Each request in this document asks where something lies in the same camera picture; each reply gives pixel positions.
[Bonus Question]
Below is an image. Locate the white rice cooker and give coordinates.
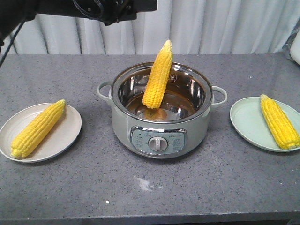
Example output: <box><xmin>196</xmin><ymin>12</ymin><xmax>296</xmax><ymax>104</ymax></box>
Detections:
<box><xmin>283</xmin><ymin>28</ymin><xmax>300</xmax><ymax>65</ymax></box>

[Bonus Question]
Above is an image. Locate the light green round plate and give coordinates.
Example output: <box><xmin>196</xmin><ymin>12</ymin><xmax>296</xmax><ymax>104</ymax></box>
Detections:
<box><xmin>230</xmin><ymin>97</ymin><xmax>300</xmax><ymax>153</ymax></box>

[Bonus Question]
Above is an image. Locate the grey pleated curtain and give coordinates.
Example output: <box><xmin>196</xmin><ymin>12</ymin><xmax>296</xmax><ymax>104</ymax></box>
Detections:
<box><xmin>9</xmin><ymin>0</ymin><xmax>300</xmax><ymax>54</ymax></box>

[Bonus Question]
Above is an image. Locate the black cable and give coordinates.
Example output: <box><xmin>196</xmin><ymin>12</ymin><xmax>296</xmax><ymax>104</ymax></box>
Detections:
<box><xmin>0</xmin><ymin>20</ymin><xmax>26</xmax><ymax>68</ymax></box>

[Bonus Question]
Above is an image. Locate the green electric cooking pot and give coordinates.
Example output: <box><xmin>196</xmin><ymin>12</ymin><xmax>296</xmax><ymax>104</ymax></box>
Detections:
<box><xmin>98</xmin><ymin>62</ymin><xmax>227</xmax><ymax>159</ymax></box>

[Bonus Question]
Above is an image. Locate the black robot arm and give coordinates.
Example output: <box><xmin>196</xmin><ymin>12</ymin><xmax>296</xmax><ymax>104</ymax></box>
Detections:
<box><xmin>0</xmin><ymin>0</ymin><xmax>158</xmax><ymax>46</ymax></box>

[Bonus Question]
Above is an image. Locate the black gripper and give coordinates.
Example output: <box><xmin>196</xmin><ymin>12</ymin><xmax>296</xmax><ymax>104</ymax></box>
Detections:
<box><xmin>72</xmin><ymin>0</ymin><xmax>158</xmax><ymax>26</ymax></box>

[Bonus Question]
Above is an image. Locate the beige round plate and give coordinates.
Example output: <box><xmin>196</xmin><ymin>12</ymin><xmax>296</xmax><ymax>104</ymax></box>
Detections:
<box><xmin>0</xmin><ymin>103</ymin><xmax>82</xmax><ymax>163</ymax></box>

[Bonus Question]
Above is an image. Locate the yellow corn cob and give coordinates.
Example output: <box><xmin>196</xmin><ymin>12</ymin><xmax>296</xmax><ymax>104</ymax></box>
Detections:
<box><xmin>142</xmin><ymin>40</ymin><xmax>173</xmax><ymax>109</ymax></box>
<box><xmin>11</xmin><ymin>99</ymin><xmax>66</xmax><ymax>158</ymax></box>
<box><xmin>260</xmin><ymin>94</ymin><xmax>300</xmax><ymax>150</ymax></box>

